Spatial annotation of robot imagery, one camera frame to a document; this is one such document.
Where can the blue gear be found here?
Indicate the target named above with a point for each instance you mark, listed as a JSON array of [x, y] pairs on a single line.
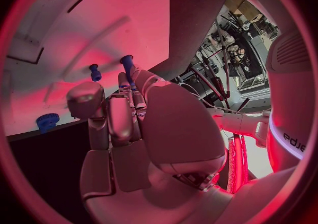
[[47, 121]]

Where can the short blue peg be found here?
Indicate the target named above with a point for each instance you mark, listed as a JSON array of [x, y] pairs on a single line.
[[95, 73]]

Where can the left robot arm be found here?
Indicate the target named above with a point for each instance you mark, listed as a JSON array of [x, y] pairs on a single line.
[[233, 122]]

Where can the white task board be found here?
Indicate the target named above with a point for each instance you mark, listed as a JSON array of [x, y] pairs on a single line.
[[124, 9]]

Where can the long blue peg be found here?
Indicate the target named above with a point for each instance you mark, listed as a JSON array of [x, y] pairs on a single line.
[[127, 64]]

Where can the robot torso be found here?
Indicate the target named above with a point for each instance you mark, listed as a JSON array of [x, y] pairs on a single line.
[[285, 88]]

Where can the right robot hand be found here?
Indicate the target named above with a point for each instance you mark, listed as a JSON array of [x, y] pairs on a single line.
[[174, 128]]

